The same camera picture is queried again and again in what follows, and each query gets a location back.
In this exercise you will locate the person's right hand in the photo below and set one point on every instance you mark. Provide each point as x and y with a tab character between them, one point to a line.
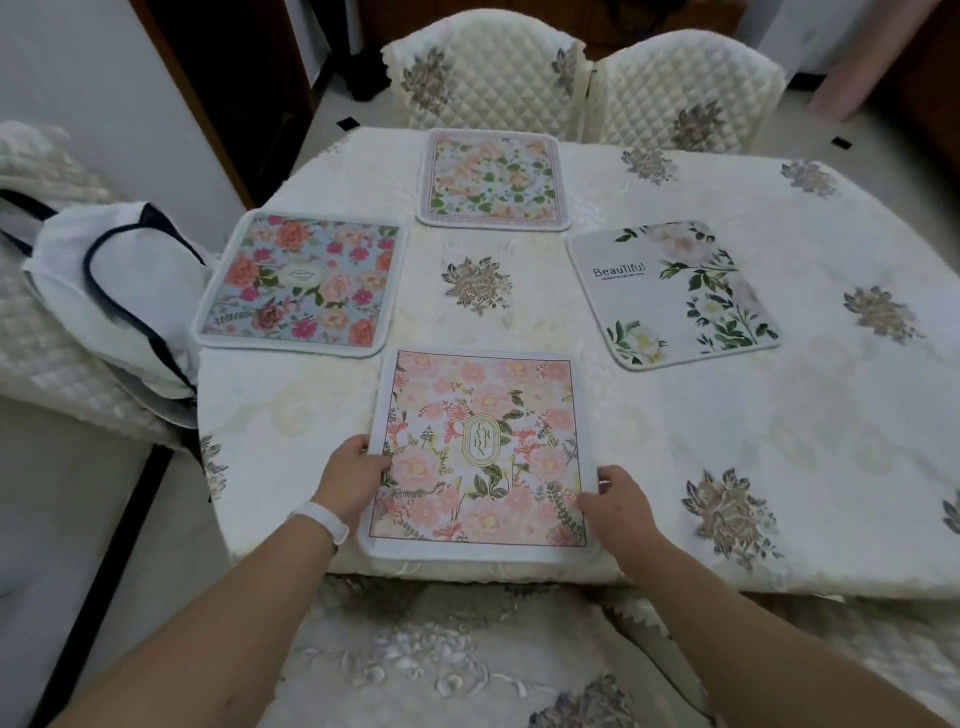
619	511

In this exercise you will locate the person's left hand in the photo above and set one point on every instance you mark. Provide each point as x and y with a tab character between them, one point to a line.
346	474

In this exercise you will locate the person's right thumb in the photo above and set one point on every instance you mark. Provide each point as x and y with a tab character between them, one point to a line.
587	501

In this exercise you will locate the person's left thumb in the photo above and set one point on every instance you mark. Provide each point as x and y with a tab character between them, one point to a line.
377	460

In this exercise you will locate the pink floral placemat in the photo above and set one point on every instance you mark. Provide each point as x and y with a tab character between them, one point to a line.
480	457

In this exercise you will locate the person's left forearm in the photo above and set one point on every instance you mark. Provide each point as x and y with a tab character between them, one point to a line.
217	628

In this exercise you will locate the person's right forearm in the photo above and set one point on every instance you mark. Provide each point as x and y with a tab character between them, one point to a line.
739	646

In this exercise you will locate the white wristband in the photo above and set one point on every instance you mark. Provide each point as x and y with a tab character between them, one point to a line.
322	519

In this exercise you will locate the blue floral placemat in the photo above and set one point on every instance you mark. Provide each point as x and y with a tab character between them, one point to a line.
304	281

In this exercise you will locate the cream embroidered chair cushion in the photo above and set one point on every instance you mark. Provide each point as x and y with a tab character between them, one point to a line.
465	660

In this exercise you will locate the cream embroidered tablecloth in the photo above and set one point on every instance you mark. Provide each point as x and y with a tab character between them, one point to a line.
787	420

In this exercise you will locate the white placemat with green leaves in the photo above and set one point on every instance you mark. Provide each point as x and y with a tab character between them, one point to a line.
671	292

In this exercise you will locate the pale peach floral placemat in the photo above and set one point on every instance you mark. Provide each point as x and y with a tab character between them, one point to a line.
491	180

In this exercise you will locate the white bag with navy trim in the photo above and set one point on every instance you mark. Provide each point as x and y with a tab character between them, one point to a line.
120	300

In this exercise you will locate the cream quilted chair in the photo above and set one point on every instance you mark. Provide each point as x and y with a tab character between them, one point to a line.
487	79
45	315
686	94

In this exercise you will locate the dark wooden door frame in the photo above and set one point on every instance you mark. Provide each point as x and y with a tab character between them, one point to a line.
210	97

